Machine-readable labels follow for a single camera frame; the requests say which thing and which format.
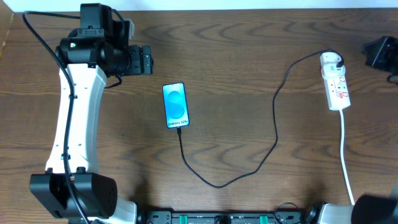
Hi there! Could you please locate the blue Galaxy smartphone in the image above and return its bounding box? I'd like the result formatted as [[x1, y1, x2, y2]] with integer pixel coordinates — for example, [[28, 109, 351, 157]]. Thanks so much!
[[162, 82, 190, 129]]

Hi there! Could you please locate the black charging cable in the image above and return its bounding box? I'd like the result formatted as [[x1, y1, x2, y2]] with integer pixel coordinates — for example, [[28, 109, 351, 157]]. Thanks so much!
[[175, 48, 346, 190]]

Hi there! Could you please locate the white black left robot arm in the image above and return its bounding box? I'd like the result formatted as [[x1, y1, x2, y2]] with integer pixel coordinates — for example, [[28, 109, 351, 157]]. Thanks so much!
[[30, 3, 154, 223]]

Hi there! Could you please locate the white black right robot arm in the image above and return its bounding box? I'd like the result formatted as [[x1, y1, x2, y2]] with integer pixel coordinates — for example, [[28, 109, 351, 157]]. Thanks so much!
[[302, 36, 397, 224]]

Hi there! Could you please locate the white charger adapter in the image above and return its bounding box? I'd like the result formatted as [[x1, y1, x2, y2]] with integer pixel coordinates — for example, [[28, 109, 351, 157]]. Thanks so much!
[[320, 51, 346, 80]]

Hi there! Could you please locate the white power strip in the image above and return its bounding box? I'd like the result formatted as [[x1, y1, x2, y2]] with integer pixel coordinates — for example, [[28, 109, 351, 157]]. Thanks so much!
[[321, 67, 351, 111]]

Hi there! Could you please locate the white power strip cord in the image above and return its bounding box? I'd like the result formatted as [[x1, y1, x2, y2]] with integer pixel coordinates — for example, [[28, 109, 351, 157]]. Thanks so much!
[[338, 108, 356, 206]]

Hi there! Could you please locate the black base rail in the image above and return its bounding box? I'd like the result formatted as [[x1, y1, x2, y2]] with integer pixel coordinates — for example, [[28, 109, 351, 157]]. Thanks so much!
[[137, 210, 305, 224]]

